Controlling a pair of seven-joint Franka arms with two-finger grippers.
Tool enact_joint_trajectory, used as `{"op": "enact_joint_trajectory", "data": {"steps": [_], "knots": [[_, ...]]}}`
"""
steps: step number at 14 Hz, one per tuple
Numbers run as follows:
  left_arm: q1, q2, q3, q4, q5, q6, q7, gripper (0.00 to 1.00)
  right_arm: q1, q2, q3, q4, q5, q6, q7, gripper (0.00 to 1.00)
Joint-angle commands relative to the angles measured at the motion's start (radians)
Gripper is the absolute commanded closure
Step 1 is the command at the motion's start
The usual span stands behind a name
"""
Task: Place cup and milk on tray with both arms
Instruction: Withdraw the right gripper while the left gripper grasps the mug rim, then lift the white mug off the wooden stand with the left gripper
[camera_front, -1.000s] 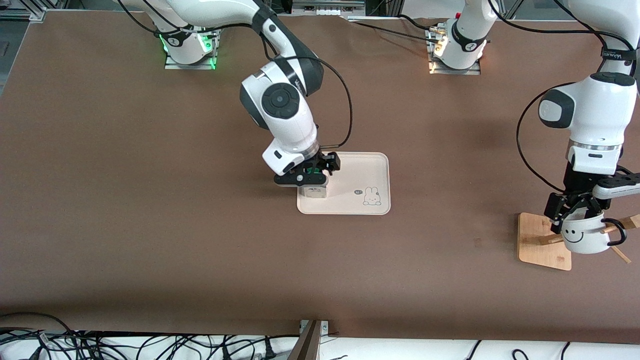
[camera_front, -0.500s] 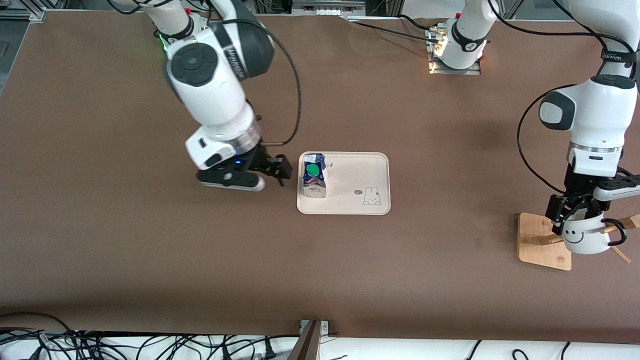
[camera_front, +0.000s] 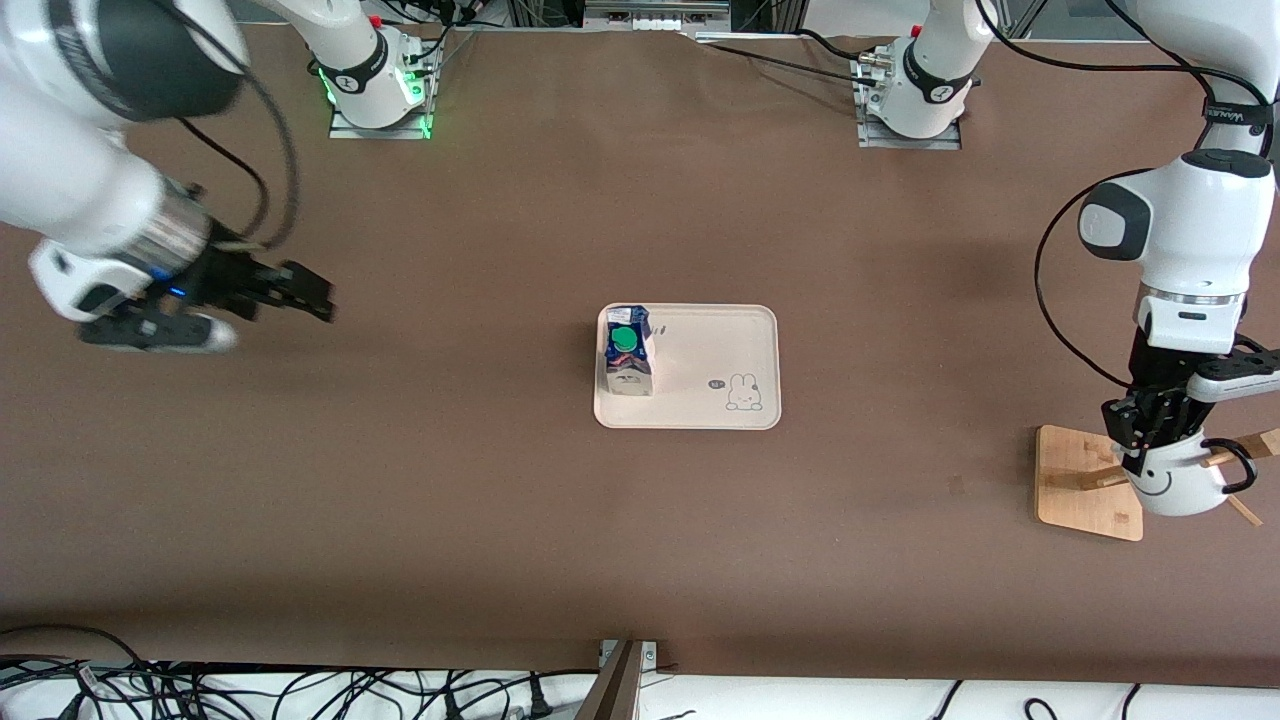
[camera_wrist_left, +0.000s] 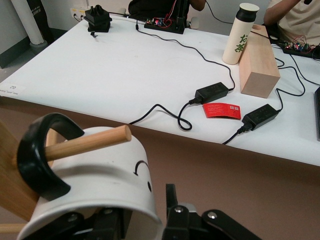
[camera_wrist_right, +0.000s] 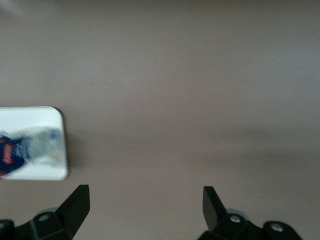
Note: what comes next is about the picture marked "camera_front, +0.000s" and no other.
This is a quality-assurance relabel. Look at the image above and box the white mug black handle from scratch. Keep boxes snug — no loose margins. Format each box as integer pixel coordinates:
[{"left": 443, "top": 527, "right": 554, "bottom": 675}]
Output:
[{"left": 1125, "top": 435, "right": 1257, "bottom": 518}]

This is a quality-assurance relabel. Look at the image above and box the blue milk carton green cap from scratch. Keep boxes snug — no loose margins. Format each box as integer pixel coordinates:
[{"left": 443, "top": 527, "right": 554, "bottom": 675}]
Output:
[{"left": 603, "top": 305, "right": 657, "bottom": 398}]

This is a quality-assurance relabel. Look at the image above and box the cream tray with bunny print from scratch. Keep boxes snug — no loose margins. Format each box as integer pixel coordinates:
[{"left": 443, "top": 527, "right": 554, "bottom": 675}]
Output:
[{"left": 594, "top": 303, "right": 781, "bottom": 431}]

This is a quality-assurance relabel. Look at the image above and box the wooden mug stand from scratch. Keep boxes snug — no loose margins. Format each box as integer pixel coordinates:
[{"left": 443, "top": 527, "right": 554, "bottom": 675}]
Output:
[{"left": 1035, "top": 425, "right": 1280, "bottom": 542}]

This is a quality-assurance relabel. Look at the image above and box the silver metal equipment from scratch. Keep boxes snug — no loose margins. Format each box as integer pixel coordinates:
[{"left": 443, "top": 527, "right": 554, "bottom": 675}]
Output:
[{"left": 583, "top": 0, "right": 733, "bottom": 37}]

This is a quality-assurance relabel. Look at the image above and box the dark metal bar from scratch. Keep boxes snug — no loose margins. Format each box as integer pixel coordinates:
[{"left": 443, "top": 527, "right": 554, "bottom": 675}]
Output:
[{"left": 572, "top": 640, "right": 647, "bottom": 720}]

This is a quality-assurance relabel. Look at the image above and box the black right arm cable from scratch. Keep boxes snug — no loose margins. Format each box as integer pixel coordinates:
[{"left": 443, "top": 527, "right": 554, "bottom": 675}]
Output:
[{"left": 170, "top": 0, "right": 301, "bottom": 251}]

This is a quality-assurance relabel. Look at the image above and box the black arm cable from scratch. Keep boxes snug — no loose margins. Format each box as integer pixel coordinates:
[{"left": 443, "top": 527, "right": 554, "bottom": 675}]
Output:
[
  {"left": 975, "top": 0, "right": 1280, "bottom": 391},
  {"left": 170, "top": 0, "right": 301, "bottom": 251}
]

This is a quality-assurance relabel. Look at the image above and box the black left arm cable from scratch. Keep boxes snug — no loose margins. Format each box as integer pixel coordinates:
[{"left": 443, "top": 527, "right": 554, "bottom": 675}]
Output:
[{"left": 975, "top": 0, "right": 1280, "bottom": 391}]

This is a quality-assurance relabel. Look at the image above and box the black cable tangle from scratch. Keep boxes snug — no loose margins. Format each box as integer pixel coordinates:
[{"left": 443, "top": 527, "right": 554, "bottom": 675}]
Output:
[{"left": 0, "top": 625, "right": 601, "bottom": 720}]

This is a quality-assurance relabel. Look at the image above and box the silver metal bracket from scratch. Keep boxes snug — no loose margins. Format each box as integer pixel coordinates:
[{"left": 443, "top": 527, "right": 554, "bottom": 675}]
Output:
[{"left": 598, "top": 640, "right": 659, "bottom": 673}]

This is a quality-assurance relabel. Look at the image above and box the black cable on table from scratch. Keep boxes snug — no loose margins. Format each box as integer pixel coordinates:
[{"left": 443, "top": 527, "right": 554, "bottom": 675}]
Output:
[{"left": 700, "top": 28, "right": 881, "bottom": 91}]

